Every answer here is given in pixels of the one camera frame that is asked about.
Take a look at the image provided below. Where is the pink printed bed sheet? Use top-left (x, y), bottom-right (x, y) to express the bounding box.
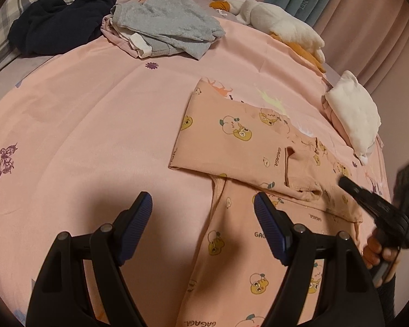
top-left (0, 0), bottom-right (393, 327)

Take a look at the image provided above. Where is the folded white garment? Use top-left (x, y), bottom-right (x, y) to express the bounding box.
top-left (324, 70), bottom-right (381, 167)

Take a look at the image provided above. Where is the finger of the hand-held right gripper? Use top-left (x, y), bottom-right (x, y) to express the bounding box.
top-left (338, 176), bottom-right (396, 219)

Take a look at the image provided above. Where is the pink cartoon print pajama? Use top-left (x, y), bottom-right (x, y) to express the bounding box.
top-left (169, 78), bottom-right (364, 327)

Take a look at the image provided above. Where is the white plush duck toy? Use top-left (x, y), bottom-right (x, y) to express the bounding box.
top-left (209, 0), bottom-right (327, 73)

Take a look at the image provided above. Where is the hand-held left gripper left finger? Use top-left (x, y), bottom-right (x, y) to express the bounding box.
top-left (25, 191), bottom-right (153, 327)

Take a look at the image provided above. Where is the person's right hand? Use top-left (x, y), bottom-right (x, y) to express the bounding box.
top-left (362, 234), bottom-right (401, 280)

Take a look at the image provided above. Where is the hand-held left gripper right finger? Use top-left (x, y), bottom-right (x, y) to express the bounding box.
top-left (253, 192), bottom-right (386, 327)

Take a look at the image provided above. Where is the dark navy garment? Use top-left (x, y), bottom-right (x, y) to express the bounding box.
top-left (7, 0), bottom-right (117, 57)

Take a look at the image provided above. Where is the grey garment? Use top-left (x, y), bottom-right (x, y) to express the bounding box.
top-left (111, 0), bottom-right (226, 59)

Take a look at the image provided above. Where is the plaid pillow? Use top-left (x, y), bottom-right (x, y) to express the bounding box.
top-left (0, 0), bottom-right (91, 80)

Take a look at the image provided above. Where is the crumpled pink garment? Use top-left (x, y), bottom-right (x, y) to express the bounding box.
top-left (100, 14), bottom-right (155, 59)

